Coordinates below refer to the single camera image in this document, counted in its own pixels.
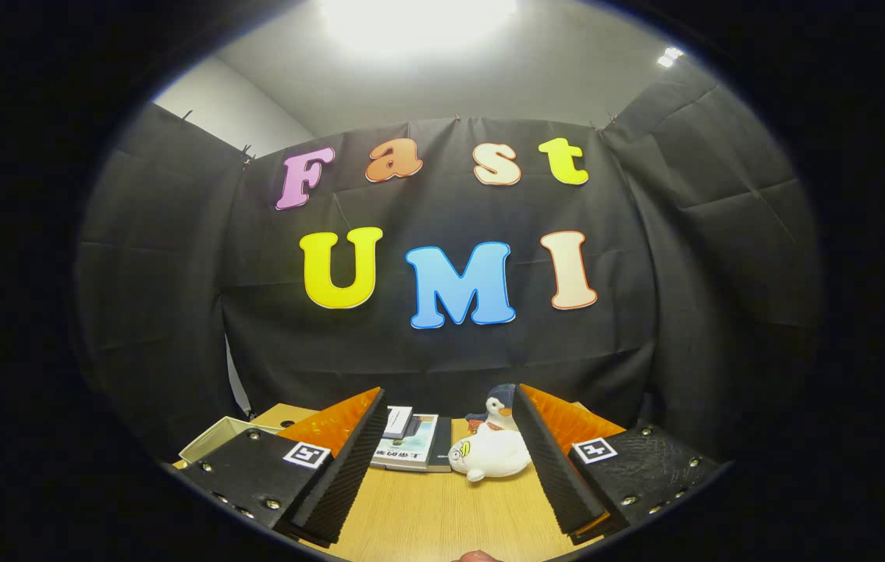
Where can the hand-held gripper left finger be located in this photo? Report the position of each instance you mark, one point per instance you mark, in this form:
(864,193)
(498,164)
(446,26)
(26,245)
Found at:
(349,468)

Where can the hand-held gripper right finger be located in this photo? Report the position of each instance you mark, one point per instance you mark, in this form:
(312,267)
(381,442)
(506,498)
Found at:
(556,476)

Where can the green fabric storage box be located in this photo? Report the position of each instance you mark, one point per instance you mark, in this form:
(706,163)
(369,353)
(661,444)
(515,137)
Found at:
(216,439)

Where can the white seal plush toy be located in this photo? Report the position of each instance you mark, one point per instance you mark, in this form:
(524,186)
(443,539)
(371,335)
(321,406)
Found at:
(497,453)

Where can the light blue cover book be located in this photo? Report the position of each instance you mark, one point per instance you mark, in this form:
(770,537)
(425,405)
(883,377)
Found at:
(411,453)

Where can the penguin plush toy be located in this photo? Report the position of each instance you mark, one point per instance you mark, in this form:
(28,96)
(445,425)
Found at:
(501,406)

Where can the black book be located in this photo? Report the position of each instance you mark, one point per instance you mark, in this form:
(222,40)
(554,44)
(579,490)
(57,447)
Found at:
(442,445)

